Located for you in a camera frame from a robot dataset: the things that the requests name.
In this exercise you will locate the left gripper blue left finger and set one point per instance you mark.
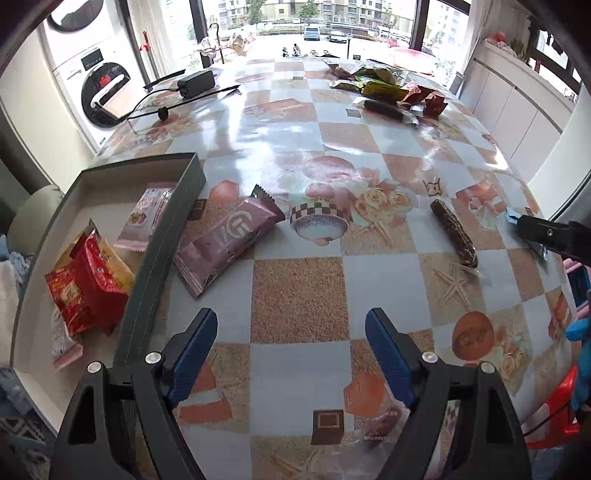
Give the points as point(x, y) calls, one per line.
point(93, 440)

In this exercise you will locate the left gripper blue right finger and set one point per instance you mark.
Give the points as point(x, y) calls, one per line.
point(488, 442)

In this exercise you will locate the light blue snack bar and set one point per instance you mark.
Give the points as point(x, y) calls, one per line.
point(530, 229)

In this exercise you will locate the pink crispy cranberry snack packet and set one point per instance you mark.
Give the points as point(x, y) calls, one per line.
point(142, 221)

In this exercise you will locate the blue gloved hand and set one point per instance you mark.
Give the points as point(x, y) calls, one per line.
point(580, 331)

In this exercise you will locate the pink plastic stool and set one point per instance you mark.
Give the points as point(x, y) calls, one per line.
point(579, 279)

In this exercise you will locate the small pink packet in box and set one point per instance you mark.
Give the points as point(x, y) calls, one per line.
point(65, 350)

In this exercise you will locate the red plastic stool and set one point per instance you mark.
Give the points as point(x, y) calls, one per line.
point(555, 420)

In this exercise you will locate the dark brown snack bar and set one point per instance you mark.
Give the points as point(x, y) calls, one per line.
point(456, 233)

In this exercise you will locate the red snack packet in box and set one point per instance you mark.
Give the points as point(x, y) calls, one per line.
point(105, 299)

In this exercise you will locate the white cabinet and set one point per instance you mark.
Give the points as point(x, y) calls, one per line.
point(524, 113)

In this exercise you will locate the yellow snack packet in box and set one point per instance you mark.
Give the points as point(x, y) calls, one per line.
point(121, 273)

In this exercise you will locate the mauve pink snack bar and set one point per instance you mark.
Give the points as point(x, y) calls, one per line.
point(204, 259)

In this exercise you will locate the red snack bag pile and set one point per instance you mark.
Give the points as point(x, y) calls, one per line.
point(432, 102)

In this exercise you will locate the dark wrapped snack stick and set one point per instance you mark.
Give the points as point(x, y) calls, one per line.
point(385, 109)

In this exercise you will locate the dark green storage box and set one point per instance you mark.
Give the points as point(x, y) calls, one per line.
point(106, 195)

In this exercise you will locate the green snack bag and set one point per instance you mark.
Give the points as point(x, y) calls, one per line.
point(370, 79)

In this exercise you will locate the black power adapter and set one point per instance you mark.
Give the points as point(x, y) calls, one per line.
point(195, 84)

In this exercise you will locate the white washing machine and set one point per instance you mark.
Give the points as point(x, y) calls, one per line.
point(94, 66)

